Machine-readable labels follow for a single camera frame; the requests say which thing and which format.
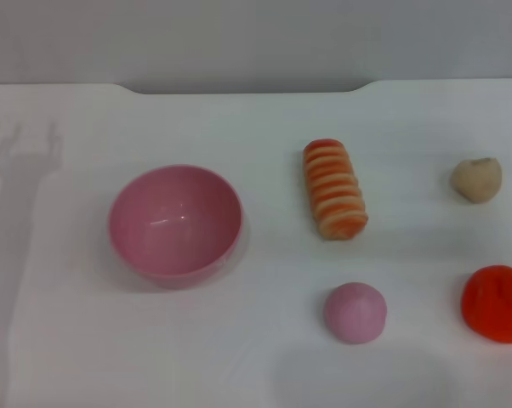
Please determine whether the orange striped bread roll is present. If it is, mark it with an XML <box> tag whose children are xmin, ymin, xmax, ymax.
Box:
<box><xmin>303</xmin><ymin>138</ymin><xmax>370</xmax><ymax>242</ymax></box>

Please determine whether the beige heart-shaped bun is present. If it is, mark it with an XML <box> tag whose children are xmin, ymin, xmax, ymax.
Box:
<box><xmin>449</xmin><ymin>156</ymin><xmax>503</xmax><ymax>205</ymax></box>

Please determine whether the red-orange round bread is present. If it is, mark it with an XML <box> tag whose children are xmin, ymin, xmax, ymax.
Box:
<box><xmin>460</xmin><ymin>264</ymin><xmax>512</xmax><ymax>344</ymax></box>

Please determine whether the pink round bun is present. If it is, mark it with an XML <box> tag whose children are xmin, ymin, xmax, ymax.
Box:
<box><xmin>322</xmin><ymin>281</ymin><xmax>388</xmax><ymax>345</ymax></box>

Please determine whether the pink plastic bowl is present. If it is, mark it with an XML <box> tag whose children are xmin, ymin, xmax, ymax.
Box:
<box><xmin>107</xmin><ymin>165</ymin><xmax>244</xmax><ymax>291</ymax></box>

